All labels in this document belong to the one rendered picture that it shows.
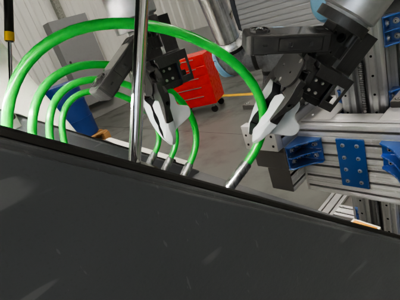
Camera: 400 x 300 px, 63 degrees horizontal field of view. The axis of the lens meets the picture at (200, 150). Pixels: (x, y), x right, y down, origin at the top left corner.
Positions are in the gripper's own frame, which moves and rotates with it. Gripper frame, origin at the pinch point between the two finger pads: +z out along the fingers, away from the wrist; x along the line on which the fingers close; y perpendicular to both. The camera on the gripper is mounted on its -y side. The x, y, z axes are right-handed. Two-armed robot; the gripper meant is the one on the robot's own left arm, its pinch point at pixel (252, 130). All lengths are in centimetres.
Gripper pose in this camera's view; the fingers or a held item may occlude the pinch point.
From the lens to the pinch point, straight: 52.8
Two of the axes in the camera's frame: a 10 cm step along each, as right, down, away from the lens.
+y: 8.8, 3.2, 3.4
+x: -1.0, -5.7, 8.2
